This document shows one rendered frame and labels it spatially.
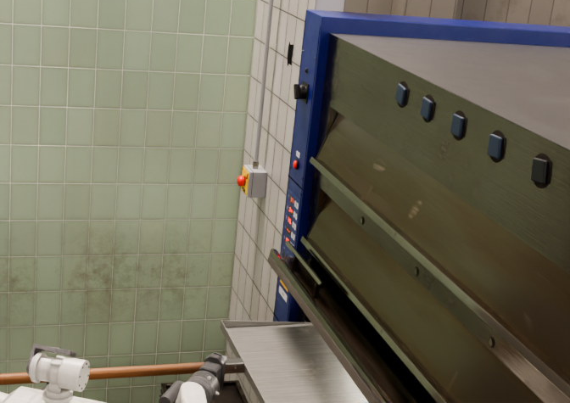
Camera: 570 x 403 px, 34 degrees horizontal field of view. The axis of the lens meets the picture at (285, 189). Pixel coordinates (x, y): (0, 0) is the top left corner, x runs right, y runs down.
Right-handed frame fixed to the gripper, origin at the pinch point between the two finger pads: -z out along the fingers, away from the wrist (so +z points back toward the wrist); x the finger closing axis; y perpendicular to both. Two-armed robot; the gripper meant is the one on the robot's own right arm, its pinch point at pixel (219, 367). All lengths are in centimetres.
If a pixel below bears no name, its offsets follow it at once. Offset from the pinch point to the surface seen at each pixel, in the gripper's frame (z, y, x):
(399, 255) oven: 4, 46, -45
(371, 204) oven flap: -8, 35, -53
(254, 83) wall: -116, -36, -58
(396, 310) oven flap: 7, 48, -32
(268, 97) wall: -99, -24, -58
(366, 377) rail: 29, 46, -23
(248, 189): -89, -25, -25
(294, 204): -56, 2, -34
